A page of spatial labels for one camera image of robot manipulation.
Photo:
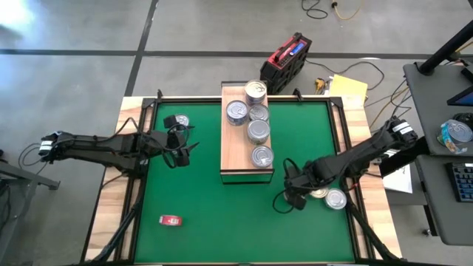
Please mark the white paper sheet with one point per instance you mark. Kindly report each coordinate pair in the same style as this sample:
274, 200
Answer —
399, 181

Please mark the grey desk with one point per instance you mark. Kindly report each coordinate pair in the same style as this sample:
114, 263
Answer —
425, 111
436, 221

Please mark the white green-label can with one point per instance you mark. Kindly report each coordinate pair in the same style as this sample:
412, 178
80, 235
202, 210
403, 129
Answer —
258, 129

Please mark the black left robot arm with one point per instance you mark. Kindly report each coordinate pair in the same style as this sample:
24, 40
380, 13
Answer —
96, 147

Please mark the wooden shelf black metal frame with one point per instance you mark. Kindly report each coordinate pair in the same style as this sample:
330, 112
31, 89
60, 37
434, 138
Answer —
233, 155

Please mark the white blue-label can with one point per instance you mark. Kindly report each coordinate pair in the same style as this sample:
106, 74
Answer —
237, 123

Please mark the yellow plug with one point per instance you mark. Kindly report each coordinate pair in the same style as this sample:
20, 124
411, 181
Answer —
319, 85

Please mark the teal can silver lid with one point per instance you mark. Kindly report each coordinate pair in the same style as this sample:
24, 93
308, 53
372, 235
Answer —
183, 119
259, 112

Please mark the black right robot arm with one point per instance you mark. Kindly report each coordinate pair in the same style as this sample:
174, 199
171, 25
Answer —
362, 155

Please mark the black headphones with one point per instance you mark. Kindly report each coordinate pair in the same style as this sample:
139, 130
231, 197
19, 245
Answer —
465, 118

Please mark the black keyboard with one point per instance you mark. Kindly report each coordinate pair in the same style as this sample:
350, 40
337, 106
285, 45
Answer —
462, 183

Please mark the yellow paper pad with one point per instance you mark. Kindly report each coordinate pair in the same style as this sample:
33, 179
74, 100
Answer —
347, 86

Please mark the green table mat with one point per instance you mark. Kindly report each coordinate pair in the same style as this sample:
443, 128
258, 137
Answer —
240, 221

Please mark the blue fish-print can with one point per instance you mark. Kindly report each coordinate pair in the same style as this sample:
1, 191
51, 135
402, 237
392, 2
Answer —
237, 111

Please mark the black tablet screen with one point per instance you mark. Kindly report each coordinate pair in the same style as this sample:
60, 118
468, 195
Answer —
463, 98

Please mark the red black power station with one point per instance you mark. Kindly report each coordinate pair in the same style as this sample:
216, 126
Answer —
284, 66

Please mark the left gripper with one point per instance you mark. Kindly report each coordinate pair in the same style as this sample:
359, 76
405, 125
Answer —
162, 142

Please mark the grey metal stand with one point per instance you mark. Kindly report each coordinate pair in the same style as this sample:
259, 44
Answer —
22, 177

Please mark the black desk beam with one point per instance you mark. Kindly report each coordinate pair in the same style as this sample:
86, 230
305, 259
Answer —
403, 162

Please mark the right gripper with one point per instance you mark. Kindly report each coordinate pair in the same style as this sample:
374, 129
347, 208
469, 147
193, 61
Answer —
301, 179

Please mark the red white-label can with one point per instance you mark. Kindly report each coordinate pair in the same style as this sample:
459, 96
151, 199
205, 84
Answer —
262, 156
170, 220

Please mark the black metal table frame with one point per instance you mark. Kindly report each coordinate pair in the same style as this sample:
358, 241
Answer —
184, 100

